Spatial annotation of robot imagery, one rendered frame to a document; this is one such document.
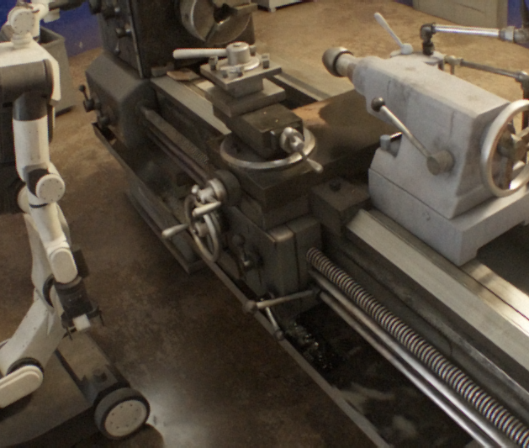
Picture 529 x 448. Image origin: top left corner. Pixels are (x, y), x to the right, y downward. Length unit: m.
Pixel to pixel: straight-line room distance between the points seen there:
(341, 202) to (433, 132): 0.30
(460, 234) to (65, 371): 1.48
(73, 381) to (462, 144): 1.52
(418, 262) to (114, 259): 1.86
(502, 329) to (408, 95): 0.58
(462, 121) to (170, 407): 1.46
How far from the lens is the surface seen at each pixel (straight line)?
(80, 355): 2.33
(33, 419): 2.22
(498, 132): 1.32
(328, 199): 1.61
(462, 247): 1.43
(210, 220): 1.79
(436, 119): 1.45
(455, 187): 1.42
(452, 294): 1.39
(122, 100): 2.61
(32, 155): 1.62
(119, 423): 2.22
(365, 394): 1.75
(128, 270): 2.95
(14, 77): 1.56
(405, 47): 1.68
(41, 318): 2.13
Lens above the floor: 1.77
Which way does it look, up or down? 34 degrees down
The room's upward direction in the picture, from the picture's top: 8 degrees counter-clockwise
